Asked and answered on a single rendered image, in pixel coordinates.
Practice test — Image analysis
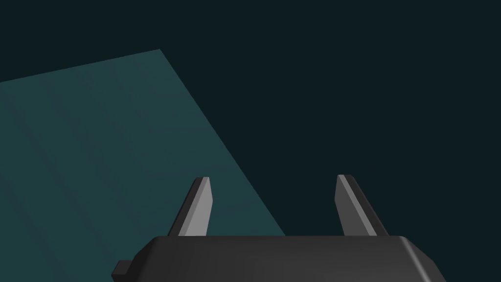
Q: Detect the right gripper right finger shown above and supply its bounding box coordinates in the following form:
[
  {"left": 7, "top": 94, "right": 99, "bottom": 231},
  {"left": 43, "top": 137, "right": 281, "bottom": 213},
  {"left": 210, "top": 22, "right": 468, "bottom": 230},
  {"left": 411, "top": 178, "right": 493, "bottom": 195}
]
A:
[{"left": 334, "top": 174, "right": 390, "bottom": 237}]

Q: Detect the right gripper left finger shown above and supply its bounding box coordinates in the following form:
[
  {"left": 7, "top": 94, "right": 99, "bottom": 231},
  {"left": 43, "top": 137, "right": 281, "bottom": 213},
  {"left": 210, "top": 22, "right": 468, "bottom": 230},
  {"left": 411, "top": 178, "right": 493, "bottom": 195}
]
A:
[{"left": 167, "top": 176, "right": 214, "bottom": 237}]

